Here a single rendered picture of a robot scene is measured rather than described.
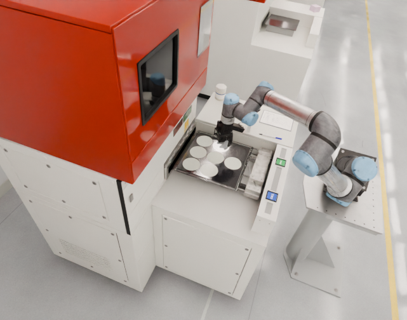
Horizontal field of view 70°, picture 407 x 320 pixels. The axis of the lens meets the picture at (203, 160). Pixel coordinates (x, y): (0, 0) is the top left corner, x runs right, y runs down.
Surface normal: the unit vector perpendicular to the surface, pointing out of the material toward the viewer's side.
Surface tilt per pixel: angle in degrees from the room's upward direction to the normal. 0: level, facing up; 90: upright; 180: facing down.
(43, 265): 0
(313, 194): 0
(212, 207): 0
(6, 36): 90
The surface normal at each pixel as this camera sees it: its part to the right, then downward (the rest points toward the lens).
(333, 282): 0.08, -0.69
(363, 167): -0.10, -0.15
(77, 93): -0.35, 0.65
